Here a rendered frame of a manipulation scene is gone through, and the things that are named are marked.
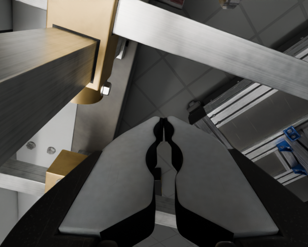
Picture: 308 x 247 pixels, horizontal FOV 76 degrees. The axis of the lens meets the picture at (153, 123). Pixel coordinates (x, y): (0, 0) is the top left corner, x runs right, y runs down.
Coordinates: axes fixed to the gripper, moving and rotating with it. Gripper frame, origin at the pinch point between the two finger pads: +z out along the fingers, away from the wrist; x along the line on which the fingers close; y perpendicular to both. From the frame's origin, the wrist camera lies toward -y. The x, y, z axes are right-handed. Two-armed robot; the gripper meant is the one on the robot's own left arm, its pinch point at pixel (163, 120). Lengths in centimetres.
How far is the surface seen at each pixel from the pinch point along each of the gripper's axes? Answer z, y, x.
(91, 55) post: 4.6, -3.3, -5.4
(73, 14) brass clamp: 6.0, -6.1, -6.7
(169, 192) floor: 91, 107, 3
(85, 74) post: 3.8, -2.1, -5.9
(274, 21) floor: 91, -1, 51
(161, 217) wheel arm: 8.6, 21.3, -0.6
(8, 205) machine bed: 25, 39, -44
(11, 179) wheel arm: 8.6, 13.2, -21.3
